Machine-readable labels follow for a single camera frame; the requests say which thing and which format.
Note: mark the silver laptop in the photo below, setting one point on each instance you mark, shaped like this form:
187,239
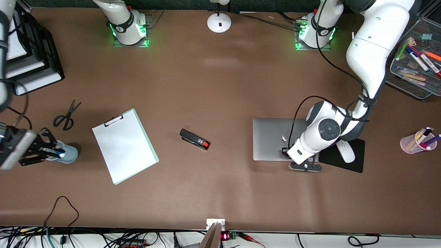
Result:
268,137

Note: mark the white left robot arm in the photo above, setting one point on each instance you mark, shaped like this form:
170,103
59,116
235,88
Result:
372,48

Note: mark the white marker with black cap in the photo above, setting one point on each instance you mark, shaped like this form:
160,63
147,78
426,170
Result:
425,132

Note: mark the purple marker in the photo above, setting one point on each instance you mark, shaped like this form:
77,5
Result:
434,138

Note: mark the green marker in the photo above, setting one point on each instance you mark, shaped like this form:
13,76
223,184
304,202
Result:
402,51

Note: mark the white marker with blue cap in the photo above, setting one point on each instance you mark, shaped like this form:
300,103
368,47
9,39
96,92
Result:
417,59

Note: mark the white marker with red cap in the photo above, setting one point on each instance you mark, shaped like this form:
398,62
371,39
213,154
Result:
430,65

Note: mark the orange marker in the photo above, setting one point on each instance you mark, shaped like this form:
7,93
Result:
432,55

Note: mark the black mouse pad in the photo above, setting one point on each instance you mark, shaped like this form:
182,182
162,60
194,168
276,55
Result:
330,162

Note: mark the light blue mesh pen cup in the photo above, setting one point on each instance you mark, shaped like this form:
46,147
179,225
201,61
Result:
70,153

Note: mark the white computer mouse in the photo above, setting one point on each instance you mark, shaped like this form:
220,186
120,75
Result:
345,151

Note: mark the white paper sheet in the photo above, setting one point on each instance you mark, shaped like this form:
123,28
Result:
120,148

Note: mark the black stacked paper tray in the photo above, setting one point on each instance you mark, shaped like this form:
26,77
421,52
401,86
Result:
41,44

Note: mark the pink translucent pen cup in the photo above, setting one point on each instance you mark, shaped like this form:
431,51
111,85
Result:
408,144

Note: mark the teal clipboard with metal clip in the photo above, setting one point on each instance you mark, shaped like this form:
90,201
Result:
151,151

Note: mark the small red display device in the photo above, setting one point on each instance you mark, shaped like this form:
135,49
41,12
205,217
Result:
225,236

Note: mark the yellow pencil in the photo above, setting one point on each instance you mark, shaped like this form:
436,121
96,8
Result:
415,140

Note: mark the black stapler with red end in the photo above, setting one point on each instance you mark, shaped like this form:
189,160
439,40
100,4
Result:
193,138

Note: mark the dark mesh desk tray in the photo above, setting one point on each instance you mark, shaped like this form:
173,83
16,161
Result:
420,86

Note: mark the white lamp base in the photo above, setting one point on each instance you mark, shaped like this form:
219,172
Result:
219,22

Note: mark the teal binder clip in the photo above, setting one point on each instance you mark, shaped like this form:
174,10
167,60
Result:
427,37

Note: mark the grey metal post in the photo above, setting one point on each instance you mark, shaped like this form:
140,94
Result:
211,237

